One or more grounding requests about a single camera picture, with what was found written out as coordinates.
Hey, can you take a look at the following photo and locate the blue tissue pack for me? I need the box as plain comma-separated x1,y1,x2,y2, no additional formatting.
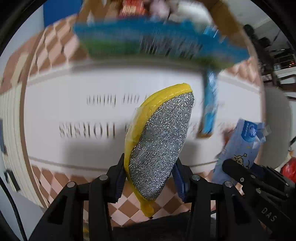
211,119,270,185

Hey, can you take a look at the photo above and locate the yellow silver scrub sponge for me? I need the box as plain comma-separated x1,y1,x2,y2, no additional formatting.
124,83,195,217

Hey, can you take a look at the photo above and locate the checkered tablecloth with text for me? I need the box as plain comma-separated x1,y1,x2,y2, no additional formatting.
0,14,266,230

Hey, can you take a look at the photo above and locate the blue box flap strip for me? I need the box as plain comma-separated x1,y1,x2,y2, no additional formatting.
197,58,218,138

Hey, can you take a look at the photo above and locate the cardboard box with blue print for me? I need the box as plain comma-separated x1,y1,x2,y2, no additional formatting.
73,1,250,70

